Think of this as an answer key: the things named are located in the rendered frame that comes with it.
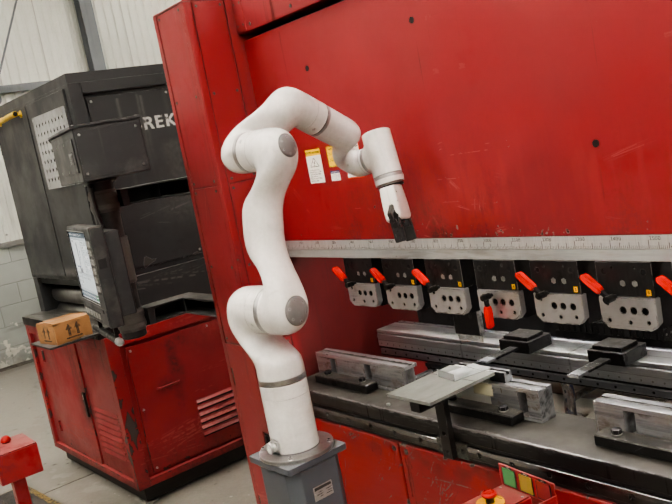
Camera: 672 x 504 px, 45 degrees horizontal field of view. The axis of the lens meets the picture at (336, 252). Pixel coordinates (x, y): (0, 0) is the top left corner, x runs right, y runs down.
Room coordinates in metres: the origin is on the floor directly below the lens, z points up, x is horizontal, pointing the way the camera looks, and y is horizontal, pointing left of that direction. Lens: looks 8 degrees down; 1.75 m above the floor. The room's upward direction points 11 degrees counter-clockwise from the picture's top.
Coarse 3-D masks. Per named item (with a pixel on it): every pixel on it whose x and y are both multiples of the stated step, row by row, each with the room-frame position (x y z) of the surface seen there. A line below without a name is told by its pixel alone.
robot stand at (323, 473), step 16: (336, 448) 1.92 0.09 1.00; (304, 464) 1.86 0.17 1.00; (320, 464) 1.89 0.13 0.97; (336, 464) 1.92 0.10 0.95; (272, 480) 1.91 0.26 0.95; (288, 480) 1.86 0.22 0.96; (304, 480) 1.86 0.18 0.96; (320, 480) 1.89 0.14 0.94; (336, 480) 1.92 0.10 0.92; (272, 496) 1.93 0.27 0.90; (288, 496) 1.87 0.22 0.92; (304, 496) 1.86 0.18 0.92; (320, 496) 1.88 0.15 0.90; (336, 496) 1.91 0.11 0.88
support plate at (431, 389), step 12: (480, 372) 2.28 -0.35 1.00; (492, 372) 2.26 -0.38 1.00; (408, 384) 2.30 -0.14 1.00; (420, 384) 2.28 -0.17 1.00; (432, 384) 2.26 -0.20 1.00; (444, 384) 2.24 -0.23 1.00; (456, 384) 2.22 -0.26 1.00; (468, 384) 2.20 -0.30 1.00; (396, 396) 2.22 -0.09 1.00; (408, 396) 2.19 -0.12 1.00; (420, 396) 2.17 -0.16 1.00; (432, 396) 2.15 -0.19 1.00; (444, 396) 2.14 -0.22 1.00
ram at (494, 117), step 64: (384, 0) 2.38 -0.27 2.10; (448, 0) 2.19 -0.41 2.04; (512, 0) 2.02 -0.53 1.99; (576, 0) 1.87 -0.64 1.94; (640, 0) 1.75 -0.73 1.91; (256, 64) 2.97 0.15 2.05; (320, 64) 2.67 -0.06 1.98; (384, 64) 2.42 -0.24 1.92; (448, 64) 2.22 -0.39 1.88; (512, 64) 2.04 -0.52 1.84; (576, 64) 1.89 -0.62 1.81; (640, 64) 1.76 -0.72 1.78; (448, 128) 2.25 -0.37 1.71; (512, 128) 2.07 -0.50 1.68; (576, 128) 1.91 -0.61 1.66; (640, 128) 1.78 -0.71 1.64; (320, 192) 2.77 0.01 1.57; (448, 192) 2.28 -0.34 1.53; (512, 192) 2.09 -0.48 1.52; (576, 192) 1.93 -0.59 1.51; (640, 192) 1.80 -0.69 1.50; (320, 256) 2.83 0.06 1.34; (384, 256) 2.55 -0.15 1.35; (448, 256) 2.32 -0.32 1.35; (512, 256) 2.12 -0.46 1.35; (576, 256) 1.96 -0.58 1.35; (640, 256) 1.82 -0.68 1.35
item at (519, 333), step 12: (504, 336) 2.49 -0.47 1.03; (516, 336) 2.46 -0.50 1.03; (528, 336) 2.43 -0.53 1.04; (540, 336) 2.45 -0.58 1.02; (504, 348) 2.49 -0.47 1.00; (516, 348) 2.43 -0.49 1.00; (528, 348) 2.41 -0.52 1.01; (540, 348) 2.44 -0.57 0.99; (480, 360) 2.38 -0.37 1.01; (492, 360) 2.37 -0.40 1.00
